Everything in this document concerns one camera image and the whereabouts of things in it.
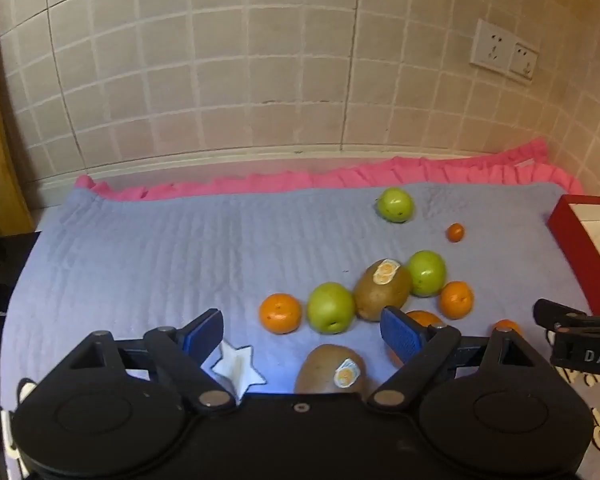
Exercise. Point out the brown kiwi with sticker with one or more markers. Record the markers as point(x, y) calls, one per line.
point(380, 295)
point(322, 370)

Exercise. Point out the pink blanket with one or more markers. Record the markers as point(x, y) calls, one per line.
point(330, 175)

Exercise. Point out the small orange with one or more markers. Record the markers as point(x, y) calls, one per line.
point(455, 232)

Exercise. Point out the white wall socket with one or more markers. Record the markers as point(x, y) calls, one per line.
point(492, 45)
point(525, 60)

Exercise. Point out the red box with white inside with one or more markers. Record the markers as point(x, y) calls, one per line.
point(575, 245)

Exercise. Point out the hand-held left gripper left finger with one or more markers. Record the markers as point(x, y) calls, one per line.
point(205, 334)

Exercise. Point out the blue quilted blanket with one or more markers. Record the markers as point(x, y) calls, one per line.
point(180, 260)

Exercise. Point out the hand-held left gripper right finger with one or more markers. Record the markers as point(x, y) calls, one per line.
point(400, 336)

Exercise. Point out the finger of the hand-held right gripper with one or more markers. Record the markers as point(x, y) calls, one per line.
point(555, 312)

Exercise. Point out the green apple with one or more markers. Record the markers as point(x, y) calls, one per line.
point(426, 272)
point(331, 307)
point(394, 204)

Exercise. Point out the white star-shaped dish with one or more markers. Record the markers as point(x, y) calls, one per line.
point(237, 365)

